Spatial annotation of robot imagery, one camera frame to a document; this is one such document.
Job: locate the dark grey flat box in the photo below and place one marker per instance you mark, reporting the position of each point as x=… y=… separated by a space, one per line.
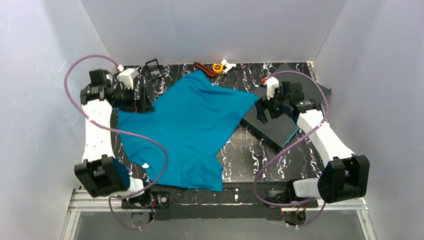
x=277 y=132

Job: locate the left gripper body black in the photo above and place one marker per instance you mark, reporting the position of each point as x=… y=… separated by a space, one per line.
x=138 y=99

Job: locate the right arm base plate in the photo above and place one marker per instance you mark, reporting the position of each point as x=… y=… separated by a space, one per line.
x=299 y=205

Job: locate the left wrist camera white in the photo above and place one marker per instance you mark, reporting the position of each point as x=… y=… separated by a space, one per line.
x=127 y=78

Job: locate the red black utility knife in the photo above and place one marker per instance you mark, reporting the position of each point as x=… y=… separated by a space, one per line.
x=206 y=70

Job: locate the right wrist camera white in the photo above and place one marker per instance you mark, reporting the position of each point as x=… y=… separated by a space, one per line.
x=271 y=84

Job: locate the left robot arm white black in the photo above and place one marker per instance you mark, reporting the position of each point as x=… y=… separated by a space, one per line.
x=100 y=171

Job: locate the black frame stand rear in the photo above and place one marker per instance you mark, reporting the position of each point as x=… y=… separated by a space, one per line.
x=154 y=69

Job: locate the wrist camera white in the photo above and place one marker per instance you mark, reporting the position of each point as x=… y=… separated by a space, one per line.
x=271 y=84
x=127 y=78

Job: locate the yellow tape measure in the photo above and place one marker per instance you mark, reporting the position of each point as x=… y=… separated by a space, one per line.
x=217 y=68

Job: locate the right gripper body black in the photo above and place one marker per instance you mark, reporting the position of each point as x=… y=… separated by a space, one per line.
x=267 y=108

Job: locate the aluminium rail frame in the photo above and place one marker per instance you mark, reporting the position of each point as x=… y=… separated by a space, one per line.
x=236 y=201

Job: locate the white plastic fitting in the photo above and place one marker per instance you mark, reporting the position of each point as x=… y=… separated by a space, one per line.
x=227 y=66

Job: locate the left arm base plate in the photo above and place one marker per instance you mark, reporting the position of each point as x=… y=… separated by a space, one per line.
x=151 y=199

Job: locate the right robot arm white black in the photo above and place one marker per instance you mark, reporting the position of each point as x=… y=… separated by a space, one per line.
x=345 y=175

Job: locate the blue garment cloth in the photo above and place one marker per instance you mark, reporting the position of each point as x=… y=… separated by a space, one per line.
x=180 y=140

